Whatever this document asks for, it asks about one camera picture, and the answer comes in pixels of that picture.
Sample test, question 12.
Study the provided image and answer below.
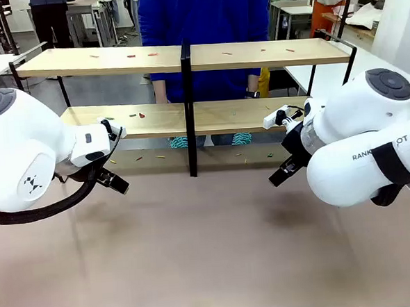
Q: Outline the black right arm cable strap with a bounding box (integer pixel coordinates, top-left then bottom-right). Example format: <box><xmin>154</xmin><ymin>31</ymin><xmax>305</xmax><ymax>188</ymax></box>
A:
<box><xmin>367</xmin><ymin>140</ymin><xmax>410</xmax><ymax>207</ymax></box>

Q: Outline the grey background desk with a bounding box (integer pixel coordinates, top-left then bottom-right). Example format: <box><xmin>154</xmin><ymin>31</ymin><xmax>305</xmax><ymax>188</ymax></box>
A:
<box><xmin>63</xmin><ymin>0</ymin><xmax>116</xmax><ymax>49</ymax></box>

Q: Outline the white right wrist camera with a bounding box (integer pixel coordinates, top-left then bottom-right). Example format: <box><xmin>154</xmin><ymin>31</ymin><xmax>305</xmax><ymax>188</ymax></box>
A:
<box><xmin>261</xmin><ymin>108</ymin><xmax>292</xmax><ymax>130</ymax></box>

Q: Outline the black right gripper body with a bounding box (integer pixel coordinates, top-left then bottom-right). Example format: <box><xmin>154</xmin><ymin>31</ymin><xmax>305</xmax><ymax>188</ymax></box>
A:
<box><xmin>279</xmin><ymin>121</ymin><xmax>311</xmax><ymax>165</ymax></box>

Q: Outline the yellow cloth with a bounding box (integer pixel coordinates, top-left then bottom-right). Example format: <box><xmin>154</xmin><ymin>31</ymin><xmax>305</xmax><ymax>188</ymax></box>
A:
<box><xmin>256</xmin><ymin>67</ymin><xmax>272</xmax><ymax>99</ymax></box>

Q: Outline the person in blue sweater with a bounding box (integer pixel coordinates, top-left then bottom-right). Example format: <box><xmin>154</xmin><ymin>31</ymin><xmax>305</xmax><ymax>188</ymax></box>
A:
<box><xmin>136</xmin><ymin>0</ymin><xmax>275</xmax><ymax>106</ymax></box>

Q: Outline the teal chenille duster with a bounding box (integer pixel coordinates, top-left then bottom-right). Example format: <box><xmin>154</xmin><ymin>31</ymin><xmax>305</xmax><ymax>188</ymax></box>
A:
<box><xmin>232</xmin><ymin>131</ymin><xmax>254</xmax><ymax>146</ymax></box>
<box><xmin>169</xmin><ymin>135</ymin><xmax>192</xmax><ymax>150</ymax></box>

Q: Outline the wooden shelf with black frame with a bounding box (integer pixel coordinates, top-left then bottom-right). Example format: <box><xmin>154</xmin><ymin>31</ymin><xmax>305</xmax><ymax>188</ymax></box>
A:
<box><xmin>8</xmin><ymin>28</ymin><xmax>366</xmax><ymax>189</ymax></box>

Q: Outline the white background desk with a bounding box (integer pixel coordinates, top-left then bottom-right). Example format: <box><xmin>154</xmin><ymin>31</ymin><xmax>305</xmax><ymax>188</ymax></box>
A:
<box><xmin>269</xmin><ymin>0</ymin><xmax>316</xmax><ymax>42</ymax></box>

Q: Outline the person's right forearm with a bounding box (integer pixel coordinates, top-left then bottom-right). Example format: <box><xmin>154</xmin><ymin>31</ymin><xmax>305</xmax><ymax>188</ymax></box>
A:
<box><xmin>151</xmin><ymin>79</ymin><xmax>170</xmax><ymax>105</ymax></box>

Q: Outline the black left arm cable sleeve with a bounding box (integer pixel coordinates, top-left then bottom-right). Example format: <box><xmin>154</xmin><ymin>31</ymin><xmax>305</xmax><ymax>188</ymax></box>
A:
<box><xmin>0</xmin><ymin>126</ymin><xmax>129</xmax><ymax>226</ymax></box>

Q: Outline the black stand pole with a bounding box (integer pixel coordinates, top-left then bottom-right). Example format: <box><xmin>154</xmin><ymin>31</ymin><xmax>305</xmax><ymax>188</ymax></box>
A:
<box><xmin>334</xmin><ymin>0</ymin><xmax>359</xmax><ymax>40</ymax></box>
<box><xmin>0</xmin><ymin>0</ymin><xmax>22</xmax><ymax>58</ymax></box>

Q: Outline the person's left forearm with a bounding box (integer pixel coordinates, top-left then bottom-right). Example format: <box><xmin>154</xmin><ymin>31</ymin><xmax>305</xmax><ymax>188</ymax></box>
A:
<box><xmin>245</xmin><ymin>74</ymin><xmax>262</xmax><ymax>93</ymax></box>

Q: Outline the person in orange trousers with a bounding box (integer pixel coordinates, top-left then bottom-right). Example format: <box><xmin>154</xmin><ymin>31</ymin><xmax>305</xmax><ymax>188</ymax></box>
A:
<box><xmin>307</xmin><ymin>0</ymin><xmax>359</xmax><ymax>40</ymax></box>

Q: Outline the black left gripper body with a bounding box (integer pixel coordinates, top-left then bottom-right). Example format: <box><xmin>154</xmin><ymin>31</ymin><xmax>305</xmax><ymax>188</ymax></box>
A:
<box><xmin>85</xmin><ymin>165</ymin><xmax>106</xmax><ymax>185</ymax></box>

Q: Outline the person in black trousers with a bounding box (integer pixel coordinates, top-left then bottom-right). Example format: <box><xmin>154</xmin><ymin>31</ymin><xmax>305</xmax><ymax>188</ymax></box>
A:
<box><xmin>28</xmin><ymin>0</ymin><xmax>74</xmax><ymax>52</ymax></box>

